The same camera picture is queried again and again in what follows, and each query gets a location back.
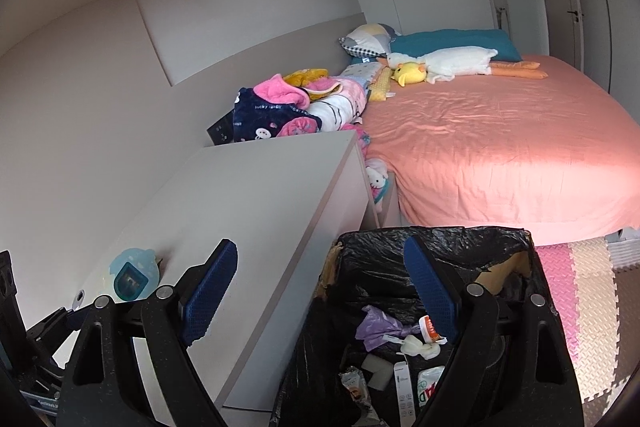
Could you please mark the pink beige foam mat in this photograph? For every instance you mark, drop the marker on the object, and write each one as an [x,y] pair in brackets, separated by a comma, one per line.
[590,307]

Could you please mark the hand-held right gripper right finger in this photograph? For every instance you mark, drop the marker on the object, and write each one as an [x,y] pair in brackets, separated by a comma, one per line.
[430,287]

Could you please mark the yellow fleece cloth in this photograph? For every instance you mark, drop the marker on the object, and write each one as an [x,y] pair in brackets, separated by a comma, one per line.
[305,78]

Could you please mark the yellow dotted pillow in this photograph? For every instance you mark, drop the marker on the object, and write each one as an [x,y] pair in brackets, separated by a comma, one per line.
[381,84]

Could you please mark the silver wrapper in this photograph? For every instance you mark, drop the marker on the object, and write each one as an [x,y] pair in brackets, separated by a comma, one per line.
[354,387]

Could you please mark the light patterned pillow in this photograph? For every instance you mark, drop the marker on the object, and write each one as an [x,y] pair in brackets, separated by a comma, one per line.
[360,71]

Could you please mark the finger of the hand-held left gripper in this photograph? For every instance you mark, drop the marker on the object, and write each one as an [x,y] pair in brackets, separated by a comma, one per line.
[55,324]
[42,399]

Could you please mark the bed with pink sheet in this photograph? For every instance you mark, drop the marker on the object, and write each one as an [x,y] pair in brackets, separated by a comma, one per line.
[500,147]

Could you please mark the yellow duck plush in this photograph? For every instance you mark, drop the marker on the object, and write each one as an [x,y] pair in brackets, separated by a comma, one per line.
[409,74]

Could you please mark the navy and pink clothes pile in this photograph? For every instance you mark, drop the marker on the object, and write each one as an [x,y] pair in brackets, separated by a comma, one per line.
[255,122]

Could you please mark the purple plastic bag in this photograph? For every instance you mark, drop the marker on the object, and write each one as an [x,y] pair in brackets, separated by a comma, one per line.
[375,324]

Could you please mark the red white wrapper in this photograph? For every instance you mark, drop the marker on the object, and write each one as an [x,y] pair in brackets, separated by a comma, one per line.
[429,329]

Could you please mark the black trash bag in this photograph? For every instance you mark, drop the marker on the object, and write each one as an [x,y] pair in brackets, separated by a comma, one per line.
[380,267]

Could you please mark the checked patchwork pillow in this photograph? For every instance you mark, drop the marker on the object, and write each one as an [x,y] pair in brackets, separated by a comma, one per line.
[367,38]

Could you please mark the black socket panel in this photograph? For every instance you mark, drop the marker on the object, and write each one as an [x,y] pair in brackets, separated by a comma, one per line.
[221,129]

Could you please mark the light blue cup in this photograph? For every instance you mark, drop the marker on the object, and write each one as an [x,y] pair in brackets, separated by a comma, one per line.
[132,277]

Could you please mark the teal pillow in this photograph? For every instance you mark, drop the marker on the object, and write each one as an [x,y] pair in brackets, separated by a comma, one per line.
[465,41]

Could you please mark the pink fleece blanket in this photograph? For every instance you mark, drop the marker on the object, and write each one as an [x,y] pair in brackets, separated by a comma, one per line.
[277,92]

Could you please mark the pink cartoon print blanket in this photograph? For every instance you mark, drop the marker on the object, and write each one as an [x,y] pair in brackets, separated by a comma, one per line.
[340,107]

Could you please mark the white desk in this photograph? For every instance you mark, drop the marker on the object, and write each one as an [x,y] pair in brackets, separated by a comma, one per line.
[250,207]

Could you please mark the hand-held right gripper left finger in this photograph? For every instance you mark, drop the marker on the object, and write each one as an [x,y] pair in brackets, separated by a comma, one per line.
[210,297]

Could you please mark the white goose plush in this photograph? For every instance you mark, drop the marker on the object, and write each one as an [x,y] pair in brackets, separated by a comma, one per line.
[455,62]

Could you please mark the white cat plush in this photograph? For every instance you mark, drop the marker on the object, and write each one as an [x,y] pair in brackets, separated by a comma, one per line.
[376,182]

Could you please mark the green red white packet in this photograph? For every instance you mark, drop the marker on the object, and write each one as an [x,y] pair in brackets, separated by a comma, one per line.
[429,384]

